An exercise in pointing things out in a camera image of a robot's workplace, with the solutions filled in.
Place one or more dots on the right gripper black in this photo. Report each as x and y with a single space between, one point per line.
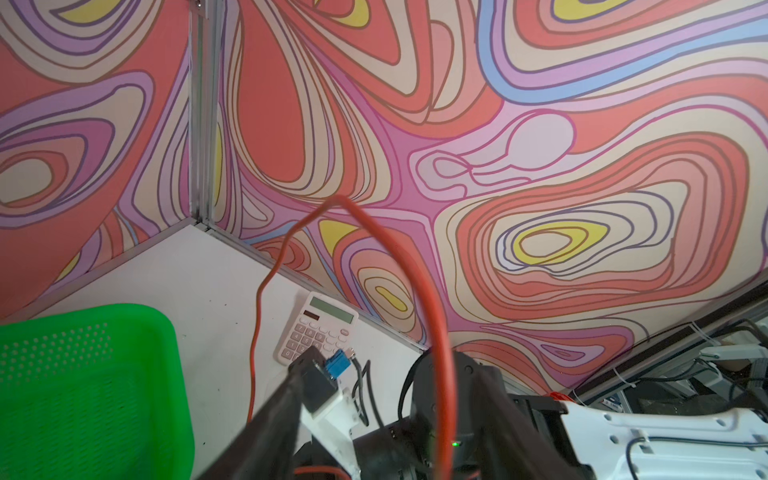
404 449

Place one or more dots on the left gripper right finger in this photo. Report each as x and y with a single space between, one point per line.
521 437

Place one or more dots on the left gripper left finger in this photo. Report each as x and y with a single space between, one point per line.
264 449

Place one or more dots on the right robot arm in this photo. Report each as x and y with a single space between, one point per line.
731 444

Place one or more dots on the pink white calculator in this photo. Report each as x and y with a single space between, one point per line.
322 322

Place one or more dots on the green basket back right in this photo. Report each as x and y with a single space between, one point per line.
94 394

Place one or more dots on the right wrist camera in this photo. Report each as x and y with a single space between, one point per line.
328 412

